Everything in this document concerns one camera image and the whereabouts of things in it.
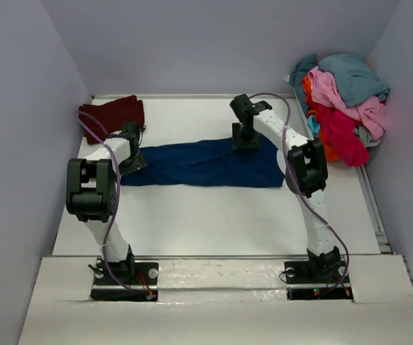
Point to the magenta t shirt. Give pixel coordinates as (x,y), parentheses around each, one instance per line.
(338,131)

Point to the grey blue t shirt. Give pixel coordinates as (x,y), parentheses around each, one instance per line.
(355,81)

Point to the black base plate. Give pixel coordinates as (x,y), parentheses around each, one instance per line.
(141,286)
(301,284)

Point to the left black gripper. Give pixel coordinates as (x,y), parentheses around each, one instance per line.
(138,164)

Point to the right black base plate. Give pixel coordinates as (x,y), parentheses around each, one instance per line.
(301,284)

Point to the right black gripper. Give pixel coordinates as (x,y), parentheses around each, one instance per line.
(238,141)

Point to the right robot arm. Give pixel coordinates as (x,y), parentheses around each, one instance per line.
(306,173)

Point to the orange t shirt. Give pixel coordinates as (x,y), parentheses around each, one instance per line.
(330,153)

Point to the light blue t shirt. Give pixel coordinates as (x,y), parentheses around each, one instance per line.
(312,123)

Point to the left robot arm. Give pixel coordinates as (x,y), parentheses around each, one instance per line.
(93,193)

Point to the navy blue t shirt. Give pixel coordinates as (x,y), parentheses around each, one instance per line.
(209,163)

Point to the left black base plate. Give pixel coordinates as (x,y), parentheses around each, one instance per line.
(141,286)

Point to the folded dark red shirt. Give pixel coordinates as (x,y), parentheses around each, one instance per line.
(113,114)

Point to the light pink t shirt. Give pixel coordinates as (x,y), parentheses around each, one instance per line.
(371,113)

